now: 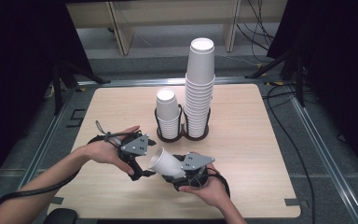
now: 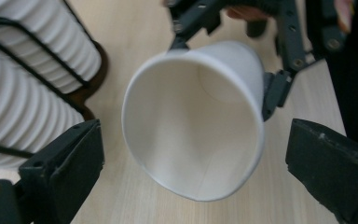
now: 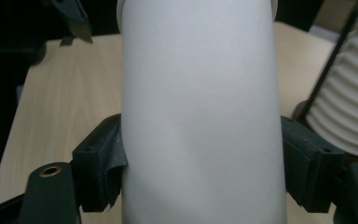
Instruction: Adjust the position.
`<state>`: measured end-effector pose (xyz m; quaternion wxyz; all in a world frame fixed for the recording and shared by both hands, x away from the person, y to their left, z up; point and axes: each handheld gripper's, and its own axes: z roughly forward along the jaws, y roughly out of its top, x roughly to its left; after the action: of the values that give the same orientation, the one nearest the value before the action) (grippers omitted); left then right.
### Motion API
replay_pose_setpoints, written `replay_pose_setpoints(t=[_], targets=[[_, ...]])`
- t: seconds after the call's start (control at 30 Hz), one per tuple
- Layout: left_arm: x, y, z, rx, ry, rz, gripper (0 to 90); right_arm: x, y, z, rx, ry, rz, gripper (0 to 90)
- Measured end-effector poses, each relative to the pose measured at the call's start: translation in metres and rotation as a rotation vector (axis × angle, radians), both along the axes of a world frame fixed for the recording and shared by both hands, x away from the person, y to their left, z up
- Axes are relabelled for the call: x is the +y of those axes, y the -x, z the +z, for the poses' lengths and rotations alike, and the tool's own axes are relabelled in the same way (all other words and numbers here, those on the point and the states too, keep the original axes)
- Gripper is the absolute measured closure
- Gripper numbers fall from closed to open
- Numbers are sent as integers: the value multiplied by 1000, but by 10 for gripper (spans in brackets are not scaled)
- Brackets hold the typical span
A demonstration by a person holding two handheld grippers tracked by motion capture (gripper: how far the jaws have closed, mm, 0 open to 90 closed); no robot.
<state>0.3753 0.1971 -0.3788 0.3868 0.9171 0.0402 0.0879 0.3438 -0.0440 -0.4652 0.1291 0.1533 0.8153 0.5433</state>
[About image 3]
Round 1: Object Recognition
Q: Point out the black wire cup holder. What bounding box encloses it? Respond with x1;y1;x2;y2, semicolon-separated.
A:
291;0;358;165

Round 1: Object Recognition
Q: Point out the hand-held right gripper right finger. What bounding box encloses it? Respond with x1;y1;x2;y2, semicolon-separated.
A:
280;115;346;215

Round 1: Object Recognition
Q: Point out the tall stack of paper cups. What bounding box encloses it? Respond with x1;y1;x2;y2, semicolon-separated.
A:
305;0;358;158

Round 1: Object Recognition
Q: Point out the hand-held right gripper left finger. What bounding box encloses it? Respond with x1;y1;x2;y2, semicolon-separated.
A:
71;113;129;214

